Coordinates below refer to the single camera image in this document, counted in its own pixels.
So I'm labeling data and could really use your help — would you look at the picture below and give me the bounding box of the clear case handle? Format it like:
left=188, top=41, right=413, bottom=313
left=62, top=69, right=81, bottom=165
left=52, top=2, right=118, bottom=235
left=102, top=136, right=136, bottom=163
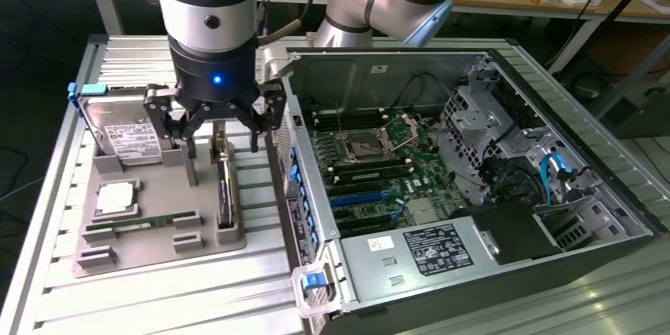
left=289, top=264, right=341, bottom=319

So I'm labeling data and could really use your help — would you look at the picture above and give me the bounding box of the green motherboard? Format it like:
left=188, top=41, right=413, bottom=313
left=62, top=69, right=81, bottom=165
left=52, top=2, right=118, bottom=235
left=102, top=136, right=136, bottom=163
left=308, top=109, right=472, bottom=234

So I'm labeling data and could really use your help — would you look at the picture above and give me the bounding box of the metal socket cover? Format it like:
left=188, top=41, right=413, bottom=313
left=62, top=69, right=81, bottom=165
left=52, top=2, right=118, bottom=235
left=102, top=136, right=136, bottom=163
left=379, top=113, right=423, bottom=151

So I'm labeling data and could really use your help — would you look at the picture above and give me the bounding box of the silver hard disk blue frame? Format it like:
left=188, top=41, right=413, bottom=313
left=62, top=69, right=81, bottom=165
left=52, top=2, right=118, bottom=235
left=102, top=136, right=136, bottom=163
left=65, top=82, right=172, bottom=166

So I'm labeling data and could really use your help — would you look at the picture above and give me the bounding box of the silver CPU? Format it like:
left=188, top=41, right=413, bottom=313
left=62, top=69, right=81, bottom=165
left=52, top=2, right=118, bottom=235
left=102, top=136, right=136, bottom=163
left=93, top=182, right=138, bottom=214

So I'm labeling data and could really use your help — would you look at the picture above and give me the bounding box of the blue wire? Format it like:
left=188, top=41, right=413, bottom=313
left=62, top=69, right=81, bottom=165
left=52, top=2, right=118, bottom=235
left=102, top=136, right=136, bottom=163
left=537, top=152, right=570, bottom=206

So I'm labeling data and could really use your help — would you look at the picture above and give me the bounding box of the CPU socket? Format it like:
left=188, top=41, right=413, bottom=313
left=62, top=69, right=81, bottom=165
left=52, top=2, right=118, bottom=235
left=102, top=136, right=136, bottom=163
left=341, top=133, right=391, bottom=162

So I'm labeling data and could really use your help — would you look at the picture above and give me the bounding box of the black equipment box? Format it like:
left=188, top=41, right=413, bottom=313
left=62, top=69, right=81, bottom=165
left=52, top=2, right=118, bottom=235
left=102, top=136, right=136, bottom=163
left=600, top=83, right=670, bottom=140

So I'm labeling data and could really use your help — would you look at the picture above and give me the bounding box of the black open PC case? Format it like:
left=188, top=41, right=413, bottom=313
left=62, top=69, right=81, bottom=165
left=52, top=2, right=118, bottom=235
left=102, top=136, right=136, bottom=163
left=260, top=46, right=670, bottom=335

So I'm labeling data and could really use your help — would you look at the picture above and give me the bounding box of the gray parts rack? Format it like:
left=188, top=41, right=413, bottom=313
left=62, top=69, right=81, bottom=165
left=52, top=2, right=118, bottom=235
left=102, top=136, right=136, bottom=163
left=72, top=115, right=247, bottom=278

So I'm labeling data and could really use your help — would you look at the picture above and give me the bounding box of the blue expansion slot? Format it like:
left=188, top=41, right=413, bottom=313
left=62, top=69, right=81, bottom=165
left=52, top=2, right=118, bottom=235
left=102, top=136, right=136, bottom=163
left=328, top=188, right=391, bottom=209

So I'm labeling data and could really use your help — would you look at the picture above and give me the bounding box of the black looped wire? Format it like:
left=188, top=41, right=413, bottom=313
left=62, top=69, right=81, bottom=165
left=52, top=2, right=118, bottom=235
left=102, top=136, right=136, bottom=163
left=395, top=71, right=453, bottom=115

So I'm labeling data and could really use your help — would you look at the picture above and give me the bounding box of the black cable with plug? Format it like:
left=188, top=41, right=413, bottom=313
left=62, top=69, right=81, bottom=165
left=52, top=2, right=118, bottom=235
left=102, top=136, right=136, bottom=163
left=259, top=0, right=317, bottom=44

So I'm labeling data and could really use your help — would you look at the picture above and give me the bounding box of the green RAM stick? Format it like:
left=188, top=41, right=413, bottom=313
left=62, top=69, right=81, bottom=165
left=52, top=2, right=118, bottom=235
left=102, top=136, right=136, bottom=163
left=88, top=211, right=194, bottom=232

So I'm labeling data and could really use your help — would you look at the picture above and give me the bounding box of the silver chipset heatsink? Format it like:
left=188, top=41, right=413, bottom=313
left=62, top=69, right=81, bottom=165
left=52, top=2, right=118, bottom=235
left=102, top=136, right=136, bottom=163
left=405, top=199, right=440, bottom=222

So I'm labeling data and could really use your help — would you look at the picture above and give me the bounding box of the graphics card with metal bracket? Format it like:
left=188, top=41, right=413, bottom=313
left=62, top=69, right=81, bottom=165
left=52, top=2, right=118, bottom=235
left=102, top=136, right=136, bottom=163
left=210, top=118, right=237, bottom=231

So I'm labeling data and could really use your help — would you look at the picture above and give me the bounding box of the blue case latch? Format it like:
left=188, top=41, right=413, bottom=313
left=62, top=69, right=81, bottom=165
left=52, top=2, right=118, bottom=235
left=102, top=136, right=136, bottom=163
left=300, top=271, right=325, bottom=293

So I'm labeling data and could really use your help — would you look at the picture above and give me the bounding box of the gray power supply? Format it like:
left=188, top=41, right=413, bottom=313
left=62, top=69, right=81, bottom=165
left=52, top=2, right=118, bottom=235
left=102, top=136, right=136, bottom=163
left=339, top=217, right=503, bottom=304

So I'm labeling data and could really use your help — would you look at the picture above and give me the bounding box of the black expansion slot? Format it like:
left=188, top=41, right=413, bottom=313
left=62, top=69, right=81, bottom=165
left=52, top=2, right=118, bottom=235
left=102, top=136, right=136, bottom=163
left=333, top=209, right=391, bottom=223
left=339, top=219, right=404, bottom=235

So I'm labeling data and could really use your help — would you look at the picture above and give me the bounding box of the black slanted pole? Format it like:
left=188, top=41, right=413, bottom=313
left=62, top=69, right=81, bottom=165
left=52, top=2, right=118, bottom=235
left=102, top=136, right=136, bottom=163
left=595, top=0, right=655, bottom=73

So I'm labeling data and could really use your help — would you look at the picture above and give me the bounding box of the metal disk bay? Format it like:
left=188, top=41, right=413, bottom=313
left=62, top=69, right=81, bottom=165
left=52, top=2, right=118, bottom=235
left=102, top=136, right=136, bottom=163
left=439, top=83, right=524, bottom=202

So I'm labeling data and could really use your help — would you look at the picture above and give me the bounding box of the black plastic shroud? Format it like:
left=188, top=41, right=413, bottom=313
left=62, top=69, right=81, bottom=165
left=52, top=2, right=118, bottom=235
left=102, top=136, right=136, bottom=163
left=452, top=201, right=564, bottom=266

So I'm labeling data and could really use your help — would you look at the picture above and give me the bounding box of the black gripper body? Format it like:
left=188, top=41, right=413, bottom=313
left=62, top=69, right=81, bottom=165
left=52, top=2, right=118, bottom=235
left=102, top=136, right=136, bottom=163
left=166, top=41, right=261, bottom=117

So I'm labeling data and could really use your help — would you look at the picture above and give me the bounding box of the black RAM stick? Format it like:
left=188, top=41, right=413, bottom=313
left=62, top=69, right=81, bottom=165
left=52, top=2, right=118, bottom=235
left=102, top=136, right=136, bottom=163
left=332, top=158, right=415, bottom=187

